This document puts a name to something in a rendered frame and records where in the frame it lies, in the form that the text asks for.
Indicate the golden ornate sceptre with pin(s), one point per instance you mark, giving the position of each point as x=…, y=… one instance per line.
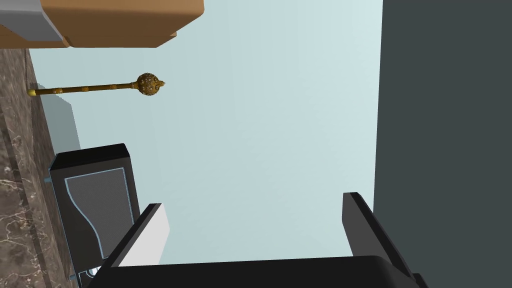
x=100, y=87

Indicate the black microwave oven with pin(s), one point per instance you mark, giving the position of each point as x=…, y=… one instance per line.
x=94, y=200

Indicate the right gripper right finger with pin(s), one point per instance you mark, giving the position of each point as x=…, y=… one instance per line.
x=362, y=228

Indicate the brown wooden cupboard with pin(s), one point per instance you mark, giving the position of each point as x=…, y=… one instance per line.
x=108, y=22

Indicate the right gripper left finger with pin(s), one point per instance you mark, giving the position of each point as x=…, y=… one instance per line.
x=148, y=236

